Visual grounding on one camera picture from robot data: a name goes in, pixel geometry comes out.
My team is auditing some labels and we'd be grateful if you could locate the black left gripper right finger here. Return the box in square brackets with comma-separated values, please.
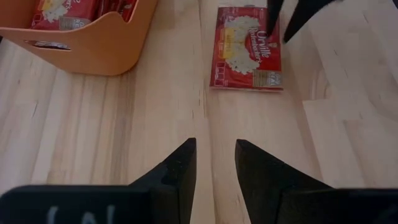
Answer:
[234, 139, 333, 224]

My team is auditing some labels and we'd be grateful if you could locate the red Orville popcorn bag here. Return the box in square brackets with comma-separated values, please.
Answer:
[210, 4, 284, 93]
[99, 0, 137, 23]
[30, 0, 102, 31]

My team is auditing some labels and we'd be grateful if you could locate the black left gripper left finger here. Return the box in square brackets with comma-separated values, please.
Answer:
[129, 138, 197, 224]

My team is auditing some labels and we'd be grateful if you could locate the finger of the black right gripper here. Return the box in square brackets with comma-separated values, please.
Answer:
[266, 0, 285, 37]
[282, 0, 336, 44]

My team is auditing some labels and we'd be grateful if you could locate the orange plastic basket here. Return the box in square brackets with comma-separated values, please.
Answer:
[0, 0, 159, 77]

